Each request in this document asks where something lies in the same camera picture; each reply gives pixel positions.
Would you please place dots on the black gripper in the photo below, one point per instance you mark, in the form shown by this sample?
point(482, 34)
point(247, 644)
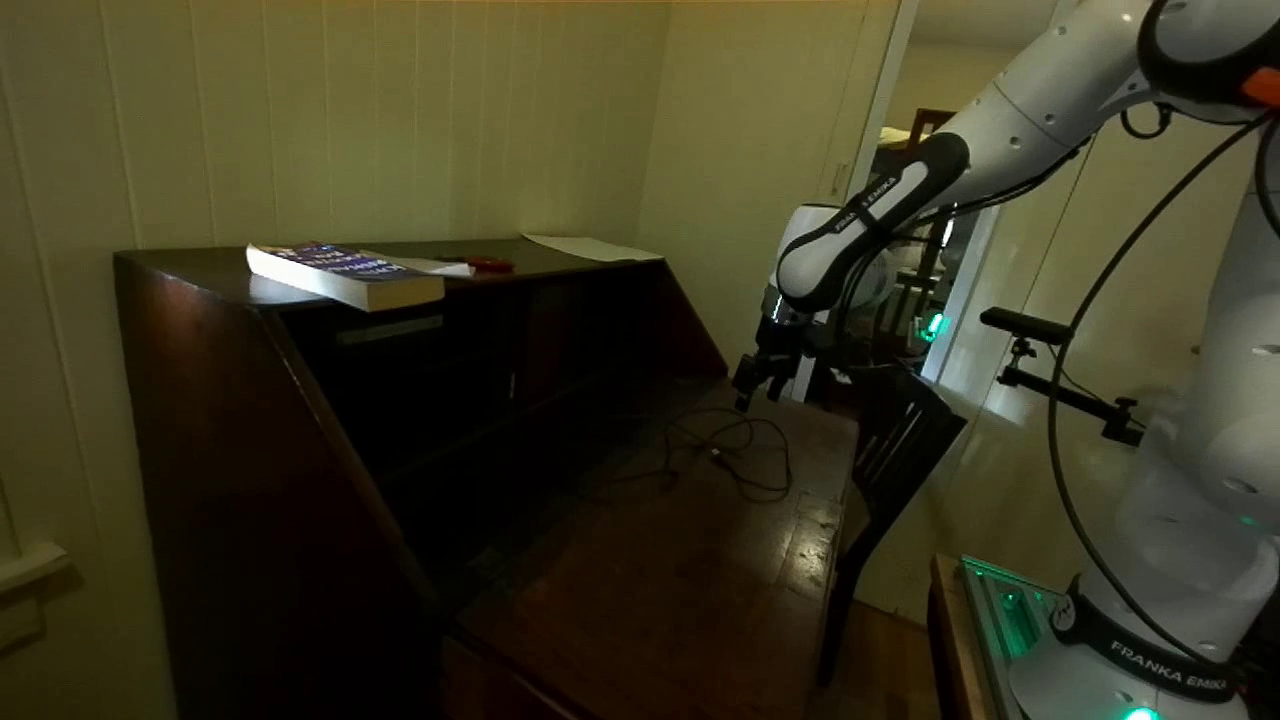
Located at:
point(786, 346)

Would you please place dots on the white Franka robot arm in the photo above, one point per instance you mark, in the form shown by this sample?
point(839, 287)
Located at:
point(1043, 100)

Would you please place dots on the dark wooden chair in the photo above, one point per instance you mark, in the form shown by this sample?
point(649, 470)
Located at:
point(892, 446)

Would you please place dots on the small green glowing device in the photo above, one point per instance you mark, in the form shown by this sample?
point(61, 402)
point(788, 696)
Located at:
point(935, 331)

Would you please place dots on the white paper sheet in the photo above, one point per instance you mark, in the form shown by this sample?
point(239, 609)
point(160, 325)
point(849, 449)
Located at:
point(585, 247)

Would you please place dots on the dark wooden secretary desk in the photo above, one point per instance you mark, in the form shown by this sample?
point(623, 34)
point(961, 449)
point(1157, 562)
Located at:
point(626, 587)

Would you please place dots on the small red object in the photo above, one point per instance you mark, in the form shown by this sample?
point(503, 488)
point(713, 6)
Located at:
point(491, 266)

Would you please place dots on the white pen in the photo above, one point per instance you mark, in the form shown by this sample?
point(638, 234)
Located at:
point(435, 266)

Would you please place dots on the thick paperback book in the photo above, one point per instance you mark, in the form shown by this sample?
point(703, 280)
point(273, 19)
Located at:
point(351, 273)

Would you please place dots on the black camera on mount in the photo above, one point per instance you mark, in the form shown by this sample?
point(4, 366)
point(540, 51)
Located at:
point(1032, 334)

